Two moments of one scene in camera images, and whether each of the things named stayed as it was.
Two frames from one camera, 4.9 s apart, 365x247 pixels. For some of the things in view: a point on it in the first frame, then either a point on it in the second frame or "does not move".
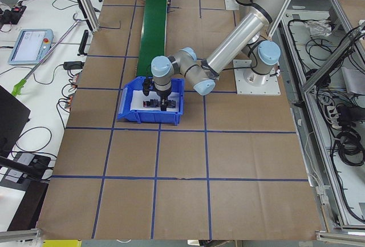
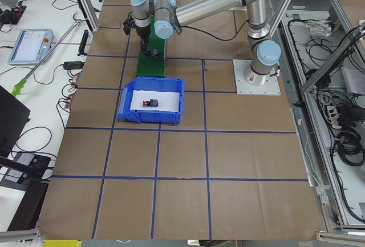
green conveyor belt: x=152 y=42 does not move
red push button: x=153 y=102 does not move
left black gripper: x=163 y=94 -> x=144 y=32
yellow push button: x=171 y=104 -> x=154 y=52
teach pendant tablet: x=31 y=46 does not move
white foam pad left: x=138 y=97 does not move
